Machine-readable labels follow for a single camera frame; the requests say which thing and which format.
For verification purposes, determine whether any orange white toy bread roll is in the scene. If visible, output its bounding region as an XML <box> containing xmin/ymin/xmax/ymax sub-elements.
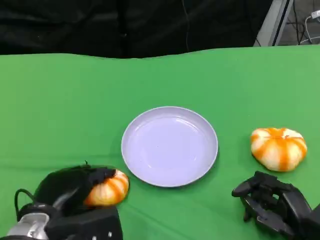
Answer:
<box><xmin>83</xmin><ymin>169</ymin><xmax>130</xmax><ymax>207</ymax></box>
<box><xmin>250</xmin><ymin>127</ymin><xmax>308</xmax><ymax>173</ymax></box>

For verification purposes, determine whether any green table cloth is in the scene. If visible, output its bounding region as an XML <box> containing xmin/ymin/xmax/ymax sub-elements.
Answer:
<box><xmin>0</xmin><ymin>43</ymin><xmax>320</xmax><ymax>240</ymax></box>

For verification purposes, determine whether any white charger cable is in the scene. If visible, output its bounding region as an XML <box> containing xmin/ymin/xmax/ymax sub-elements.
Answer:
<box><xmin>298</xmin><ymin>11</ymin><xmax>320</xmax><ymax>46</ymax></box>

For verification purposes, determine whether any black backdrop curtain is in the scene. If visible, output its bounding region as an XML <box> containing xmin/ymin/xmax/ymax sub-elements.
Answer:
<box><xmin>0</xmin><ymin>0</ymin><xmax>273</xmax><ymax>60</ymax></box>

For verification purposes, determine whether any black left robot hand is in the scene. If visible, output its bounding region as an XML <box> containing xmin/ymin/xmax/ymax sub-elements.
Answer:
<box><xmin>33</xmin><ymin>162</ymin><xmax>118</xmax><ymax>216</ymax></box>

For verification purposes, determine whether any thin black hanging cable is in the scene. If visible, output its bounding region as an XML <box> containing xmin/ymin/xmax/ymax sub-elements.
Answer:
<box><xmin>181</xmin><ymin>0</ymin><xmax>190</xmax><ymax>51</ymax></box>

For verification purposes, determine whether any lilac plate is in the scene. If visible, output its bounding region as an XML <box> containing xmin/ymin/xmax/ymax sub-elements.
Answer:
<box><xmin>121</xmin><ymin>106</ymin><xmax>219</xmax><ymax>188</ymax></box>

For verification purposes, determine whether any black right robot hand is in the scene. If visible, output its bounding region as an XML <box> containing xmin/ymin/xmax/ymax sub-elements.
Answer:
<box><xmin>231</xmin><ymin>170</ymin><xmax>313</xmax><ymax>237</ymax></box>

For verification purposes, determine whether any grey metal frame post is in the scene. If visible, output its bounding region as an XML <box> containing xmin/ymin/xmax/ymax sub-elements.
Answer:
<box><xmin>252</xmin><ymin>0</ymin><xmax>294</xmax><ymax>48</ymax></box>

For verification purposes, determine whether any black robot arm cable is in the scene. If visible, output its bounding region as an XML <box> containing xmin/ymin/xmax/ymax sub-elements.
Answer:
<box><xmin>14</xmin><ymin>188</ymin><xmax>37</xmax><ymax>221</ymax></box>

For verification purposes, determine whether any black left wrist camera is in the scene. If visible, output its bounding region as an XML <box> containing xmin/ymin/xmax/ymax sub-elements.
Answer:
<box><xmin>46</xmin><ymin>208</ymin><xmax>123</xmax><ymax>240</ymax></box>

